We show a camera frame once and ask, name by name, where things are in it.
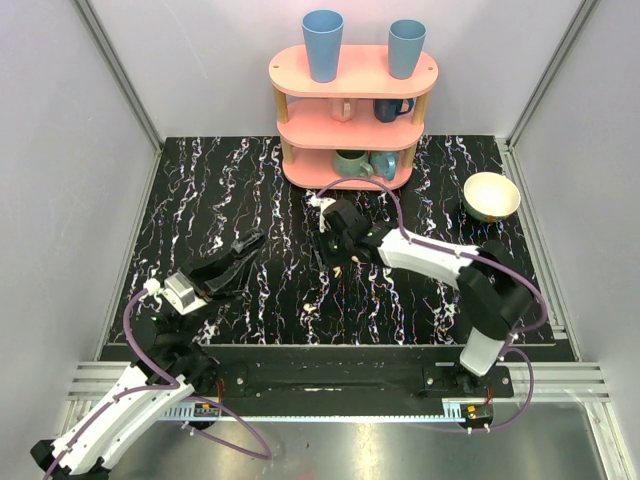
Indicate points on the light blue butterfly mug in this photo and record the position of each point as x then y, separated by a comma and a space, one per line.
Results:
384, 164

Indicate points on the aluminium frame post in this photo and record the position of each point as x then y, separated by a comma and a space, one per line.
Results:
567, 42
104, 45

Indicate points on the white earbud on table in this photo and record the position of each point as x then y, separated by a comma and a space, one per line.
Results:
310, 307

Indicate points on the pink ceramic mug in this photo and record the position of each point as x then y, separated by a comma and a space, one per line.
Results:
342, 110

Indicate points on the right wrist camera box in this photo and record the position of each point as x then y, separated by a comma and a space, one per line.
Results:
320, 202

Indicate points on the blue plastic tumbler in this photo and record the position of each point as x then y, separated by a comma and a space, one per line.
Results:
322, 32
405, 44

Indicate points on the right blue plastic tumbler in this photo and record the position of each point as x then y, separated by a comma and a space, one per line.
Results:
405, 44

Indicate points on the black earbud charging case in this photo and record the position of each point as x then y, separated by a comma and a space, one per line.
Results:
252, 241

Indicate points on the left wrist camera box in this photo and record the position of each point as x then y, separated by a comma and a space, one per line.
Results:
181, 294

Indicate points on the aluminium frame post left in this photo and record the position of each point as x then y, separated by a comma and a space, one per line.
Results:
104, 45

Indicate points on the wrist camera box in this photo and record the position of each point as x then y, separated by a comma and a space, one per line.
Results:
320, 202
181, 294

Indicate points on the cream ceramic bowl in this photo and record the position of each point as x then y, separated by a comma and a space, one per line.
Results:
490, 197

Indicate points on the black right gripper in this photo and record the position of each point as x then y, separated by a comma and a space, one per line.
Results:
327, 230

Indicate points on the dark blue ceramic mug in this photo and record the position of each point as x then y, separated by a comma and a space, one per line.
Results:
388, 110

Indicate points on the teal glazed ceramic mug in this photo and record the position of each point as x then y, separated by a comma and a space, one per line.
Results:
352, 163

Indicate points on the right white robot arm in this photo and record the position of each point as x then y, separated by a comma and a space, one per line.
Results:
493, 295

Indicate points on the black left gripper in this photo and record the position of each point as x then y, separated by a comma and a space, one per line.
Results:
198, 279

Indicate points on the left blue plastic tumbler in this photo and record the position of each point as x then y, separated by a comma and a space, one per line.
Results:
322, 32

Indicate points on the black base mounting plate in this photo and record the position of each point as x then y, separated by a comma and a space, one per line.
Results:
433, 370

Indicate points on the pink three-tier shelf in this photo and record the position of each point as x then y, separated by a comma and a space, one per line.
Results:
310, 137

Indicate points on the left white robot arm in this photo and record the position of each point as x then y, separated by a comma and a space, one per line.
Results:
168, 371

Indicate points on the aluminium frame post right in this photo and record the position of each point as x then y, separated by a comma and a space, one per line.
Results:
567, 42

